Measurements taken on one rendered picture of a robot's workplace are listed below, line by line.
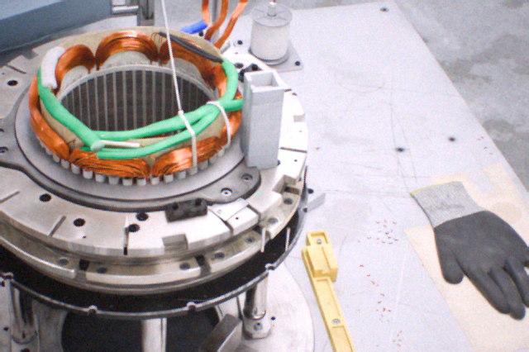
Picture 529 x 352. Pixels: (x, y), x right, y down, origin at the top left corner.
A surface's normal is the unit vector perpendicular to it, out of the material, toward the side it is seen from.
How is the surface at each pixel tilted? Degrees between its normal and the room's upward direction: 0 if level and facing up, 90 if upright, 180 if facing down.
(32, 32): 90
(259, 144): 90
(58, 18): 90
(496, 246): 2
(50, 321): 0
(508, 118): 0
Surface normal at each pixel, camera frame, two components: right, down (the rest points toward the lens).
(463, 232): -0.11, -0.62
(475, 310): 0.07, -0.74
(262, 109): 0.28, 0.66
